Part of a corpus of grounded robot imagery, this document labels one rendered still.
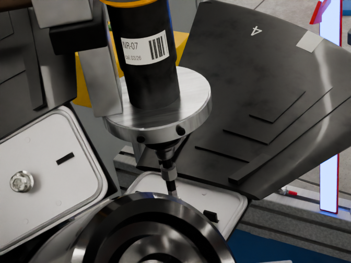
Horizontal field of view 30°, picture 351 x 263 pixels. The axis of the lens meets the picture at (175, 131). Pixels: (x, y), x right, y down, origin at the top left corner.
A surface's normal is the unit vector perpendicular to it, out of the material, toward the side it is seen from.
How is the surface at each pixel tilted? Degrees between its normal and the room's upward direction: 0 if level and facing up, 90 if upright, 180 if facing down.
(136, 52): 90
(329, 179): 90
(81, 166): 48
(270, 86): 12
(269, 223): 90
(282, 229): 90
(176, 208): 58
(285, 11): 0
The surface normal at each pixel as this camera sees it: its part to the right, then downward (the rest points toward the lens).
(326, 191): -0.47, 0.58
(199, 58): -0.09, -0.70
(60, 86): -0.04, -0.19
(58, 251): -0.77, -0.52
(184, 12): 0.87, 0.19
